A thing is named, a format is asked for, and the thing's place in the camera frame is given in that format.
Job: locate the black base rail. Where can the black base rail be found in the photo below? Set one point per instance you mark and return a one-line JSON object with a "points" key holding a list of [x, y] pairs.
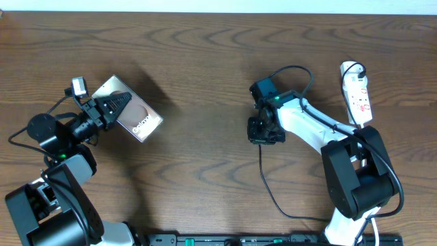
{"points": [[238, 240]]}

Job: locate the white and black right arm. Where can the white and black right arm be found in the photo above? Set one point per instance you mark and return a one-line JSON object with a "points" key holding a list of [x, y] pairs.
{"points": [[359, 176]]}

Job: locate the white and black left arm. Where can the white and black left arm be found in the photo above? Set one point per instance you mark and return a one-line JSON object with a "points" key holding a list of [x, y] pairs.
{"points": [[54, 209]]}

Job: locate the white power strip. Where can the white power strip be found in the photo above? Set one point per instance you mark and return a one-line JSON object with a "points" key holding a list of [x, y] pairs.
{"points": [[355, 93]]}

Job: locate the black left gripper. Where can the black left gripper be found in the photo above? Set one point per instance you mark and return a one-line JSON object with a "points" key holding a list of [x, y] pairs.
{"points": [[91, 111]]}

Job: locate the silver Galaxy smartphone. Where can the silver Galaxy smartphone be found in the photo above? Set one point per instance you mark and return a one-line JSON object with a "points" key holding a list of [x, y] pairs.
{"points": [[138, 118]]}

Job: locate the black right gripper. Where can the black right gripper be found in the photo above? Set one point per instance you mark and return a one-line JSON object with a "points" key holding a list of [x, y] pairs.
{"points": [[255, 138]]}

